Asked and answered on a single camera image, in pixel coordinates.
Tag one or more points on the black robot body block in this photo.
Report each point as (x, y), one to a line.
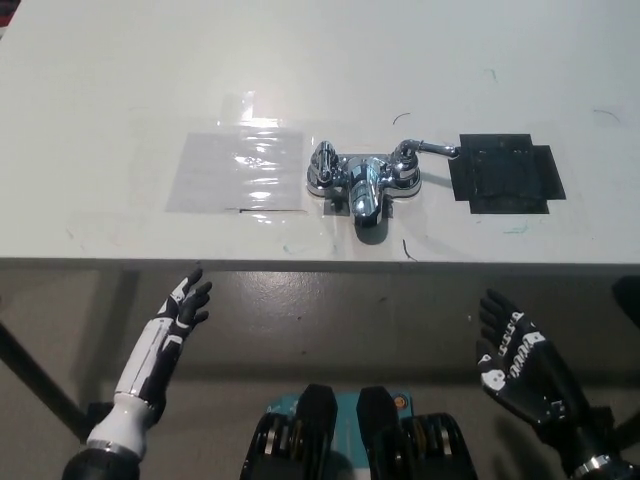
(400, 437)
(302, 432)

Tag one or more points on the right black robot body block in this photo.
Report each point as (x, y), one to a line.
(400, 437)

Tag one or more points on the left black robot body block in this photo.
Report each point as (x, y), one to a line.
(302, 432)

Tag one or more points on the black tape square patch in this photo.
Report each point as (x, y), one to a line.
(502, 172)

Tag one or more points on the chrome faucet body with spout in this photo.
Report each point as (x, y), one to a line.
(365, 185)

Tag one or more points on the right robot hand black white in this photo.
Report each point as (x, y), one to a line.
(535, 370)

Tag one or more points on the black rounded object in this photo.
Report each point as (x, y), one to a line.
(629, 297)

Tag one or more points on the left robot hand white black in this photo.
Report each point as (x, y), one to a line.
(167, 330)

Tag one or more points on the black diagonal table leg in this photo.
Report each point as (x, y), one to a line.
(37, 375)

